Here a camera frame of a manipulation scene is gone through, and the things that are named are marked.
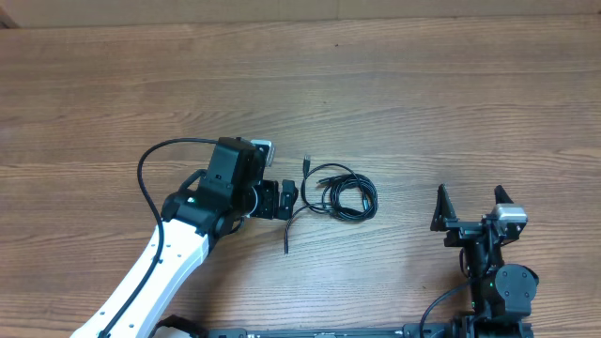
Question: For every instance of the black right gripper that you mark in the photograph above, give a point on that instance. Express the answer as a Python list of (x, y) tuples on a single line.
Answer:
[(465, 229)]

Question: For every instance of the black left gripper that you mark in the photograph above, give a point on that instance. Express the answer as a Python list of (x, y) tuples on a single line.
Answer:
[(269, 207)]

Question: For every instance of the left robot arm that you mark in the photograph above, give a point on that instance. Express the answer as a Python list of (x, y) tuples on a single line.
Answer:
[(210, 204)]

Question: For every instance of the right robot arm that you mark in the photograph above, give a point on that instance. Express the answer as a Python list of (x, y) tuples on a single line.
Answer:
[(501, 294)]

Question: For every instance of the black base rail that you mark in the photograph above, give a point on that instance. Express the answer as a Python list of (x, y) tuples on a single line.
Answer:
[(324, 332)]

